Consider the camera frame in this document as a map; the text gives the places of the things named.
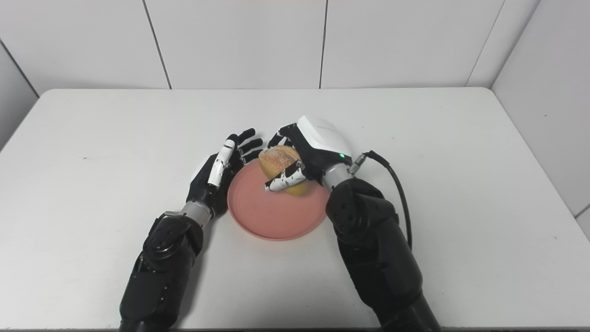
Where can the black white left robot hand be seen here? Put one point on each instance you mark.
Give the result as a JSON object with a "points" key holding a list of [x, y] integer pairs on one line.
{"points": [[203, 186]]}

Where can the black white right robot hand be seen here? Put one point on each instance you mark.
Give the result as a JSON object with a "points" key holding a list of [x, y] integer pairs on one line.
{"points": [[320, 138]]}

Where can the crusty bread roll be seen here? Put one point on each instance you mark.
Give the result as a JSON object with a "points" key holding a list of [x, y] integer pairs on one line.
{"points": [[276, 159]]}

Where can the pink round plate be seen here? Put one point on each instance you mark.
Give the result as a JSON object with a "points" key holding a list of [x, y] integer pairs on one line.
{"points": [[276, 214]]}

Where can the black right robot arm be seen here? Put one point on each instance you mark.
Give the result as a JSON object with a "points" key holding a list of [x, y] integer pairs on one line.
{"points": [[378, 258]]}

